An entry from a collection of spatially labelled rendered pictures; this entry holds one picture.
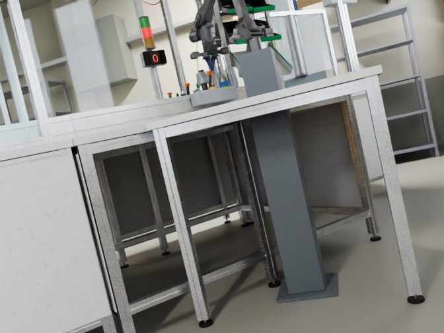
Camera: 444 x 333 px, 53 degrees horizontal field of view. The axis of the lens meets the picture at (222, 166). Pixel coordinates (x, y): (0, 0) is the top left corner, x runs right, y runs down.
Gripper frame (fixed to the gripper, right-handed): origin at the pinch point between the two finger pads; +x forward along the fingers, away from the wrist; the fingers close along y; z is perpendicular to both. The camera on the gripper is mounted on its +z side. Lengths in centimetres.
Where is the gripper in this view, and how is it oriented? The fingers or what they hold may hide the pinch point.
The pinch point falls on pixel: (211, 64)
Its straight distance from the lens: 219.5
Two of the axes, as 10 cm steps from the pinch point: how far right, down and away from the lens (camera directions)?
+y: 9.7, -1.9, 1.6
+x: 1.7, 9.8, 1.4
